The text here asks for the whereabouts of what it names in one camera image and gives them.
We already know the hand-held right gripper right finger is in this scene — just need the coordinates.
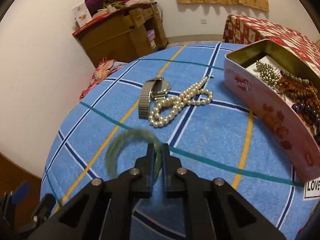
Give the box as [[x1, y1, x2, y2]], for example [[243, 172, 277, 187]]
[[162, 143, 287, 240]]

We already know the pink metal tin box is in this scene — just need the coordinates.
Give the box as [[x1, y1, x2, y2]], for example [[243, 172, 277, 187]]
[[223, 39, 320, 183]]

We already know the brown wooden bead bracelet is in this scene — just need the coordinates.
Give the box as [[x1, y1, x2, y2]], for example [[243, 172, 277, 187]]
[[277, 70, 320, 105]]

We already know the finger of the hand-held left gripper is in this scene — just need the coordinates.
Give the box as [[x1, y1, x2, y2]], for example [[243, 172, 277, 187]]
[[32, 194, 56, 225], [11, 181, 32, 205]]

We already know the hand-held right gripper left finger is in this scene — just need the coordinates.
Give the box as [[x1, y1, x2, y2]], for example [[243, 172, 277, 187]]
[[27, 143, 163, 240]]

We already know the pale purple box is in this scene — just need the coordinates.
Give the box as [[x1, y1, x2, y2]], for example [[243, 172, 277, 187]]
[[146, 29, 157, 49]]

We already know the blue plaid table cloth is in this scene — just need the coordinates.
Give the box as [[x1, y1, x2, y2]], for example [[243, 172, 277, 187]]
[[40, 42, 320, 240]]

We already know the green jade bangle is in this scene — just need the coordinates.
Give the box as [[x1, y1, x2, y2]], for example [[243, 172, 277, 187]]
[[106, 127, 162, 180]]

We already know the brown wooden cabinet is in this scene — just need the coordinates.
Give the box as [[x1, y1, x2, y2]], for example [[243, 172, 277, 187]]
[[72, 1, 168, 68]]

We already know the red flat box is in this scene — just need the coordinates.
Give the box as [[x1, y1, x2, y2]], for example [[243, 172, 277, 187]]
[[72, 12, 113, 36]]

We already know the silver metal wristwatch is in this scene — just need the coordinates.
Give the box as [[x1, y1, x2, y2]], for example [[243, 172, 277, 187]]
[[138, 78, 172, 119]]

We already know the pink patterned cloth pile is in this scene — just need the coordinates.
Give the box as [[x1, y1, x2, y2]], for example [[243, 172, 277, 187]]
[[79, 57, 125, 102]]

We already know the white and orange box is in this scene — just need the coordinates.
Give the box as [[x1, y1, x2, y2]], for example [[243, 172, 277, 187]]
[[72, 2, 92, 28]]

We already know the pale pink garment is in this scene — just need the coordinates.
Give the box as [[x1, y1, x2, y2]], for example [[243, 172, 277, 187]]
[[125, 0, 150, 7]]

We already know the printed paper sheet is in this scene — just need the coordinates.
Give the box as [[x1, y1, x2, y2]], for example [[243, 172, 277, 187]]
[[246, 55, 283, 80]]

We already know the dark purple bead bracelet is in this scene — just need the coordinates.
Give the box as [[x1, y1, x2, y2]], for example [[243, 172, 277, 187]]
[[291, 101, 320, 128]]

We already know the gold bead necklace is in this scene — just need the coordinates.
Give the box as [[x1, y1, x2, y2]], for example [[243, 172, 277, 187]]
[[255, 60, 282, 90]]

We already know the purple garment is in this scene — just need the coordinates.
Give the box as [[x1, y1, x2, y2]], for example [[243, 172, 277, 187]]
[[85, 0, 103, 16]]

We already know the white pearl necklace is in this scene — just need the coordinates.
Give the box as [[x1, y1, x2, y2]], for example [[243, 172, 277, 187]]
[[148, 76, 214, 128]]

